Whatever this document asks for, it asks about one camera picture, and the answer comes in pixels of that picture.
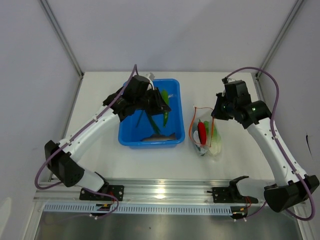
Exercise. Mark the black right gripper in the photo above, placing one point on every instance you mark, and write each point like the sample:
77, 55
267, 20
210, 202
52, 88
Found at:
216, 113

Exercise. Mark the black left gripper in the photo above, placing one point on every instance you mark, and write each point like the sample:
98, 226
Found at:
160, 107

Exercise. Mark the small green toy pepper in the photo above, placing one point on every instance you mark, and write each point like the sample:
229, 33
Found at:
165, 97

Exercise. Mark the grey toy fish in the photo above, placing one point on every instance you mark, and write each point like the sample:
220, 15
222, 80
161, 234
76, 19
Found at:
160, 137

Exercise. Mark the toy napa cabbage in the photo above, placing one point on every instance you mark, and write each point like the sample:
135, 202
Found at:
216, 143

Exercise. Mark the red toy chili pepper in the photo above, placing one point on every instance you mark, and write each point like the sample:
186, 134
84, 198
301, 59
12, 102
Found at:
202, 133

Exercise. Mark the clear zip bag orange zipper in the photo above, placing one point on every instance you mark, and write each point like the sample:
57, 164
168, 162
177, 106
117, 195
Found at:
202, 114

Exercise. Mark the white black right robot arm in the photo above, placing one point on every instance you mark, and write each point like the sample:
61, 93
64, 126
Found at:
291, 185

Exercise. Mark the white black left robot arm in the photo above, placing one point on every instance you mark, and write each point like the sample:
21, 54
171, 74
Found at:
138, 93

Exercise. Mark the toy green onion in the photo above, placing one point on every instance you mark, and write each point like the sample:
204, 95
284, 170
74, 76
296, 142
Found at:
153, 124

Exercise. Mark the blue plastic bin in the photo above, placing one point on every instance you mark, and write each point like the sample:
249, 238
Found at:
129, 135

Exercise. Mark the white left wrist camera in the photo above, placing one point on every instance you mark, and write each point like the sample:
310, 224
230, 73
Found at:
150, 76

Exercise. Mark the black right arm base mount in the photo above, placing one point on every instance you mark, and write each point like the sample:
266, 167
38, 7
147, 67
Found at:
231, 194

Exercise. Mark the aluminium frame rail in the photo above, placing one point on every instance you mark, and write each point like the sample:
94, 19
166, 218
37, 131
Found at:
143, 191

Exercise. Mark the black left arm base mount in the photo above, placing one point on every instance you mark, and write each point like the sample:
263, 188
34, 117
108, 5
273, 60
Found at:
116, 191

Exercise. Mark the slotted grey cable duct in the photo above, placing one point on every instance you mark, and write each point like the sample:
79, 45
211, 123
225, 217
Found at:
130, 208

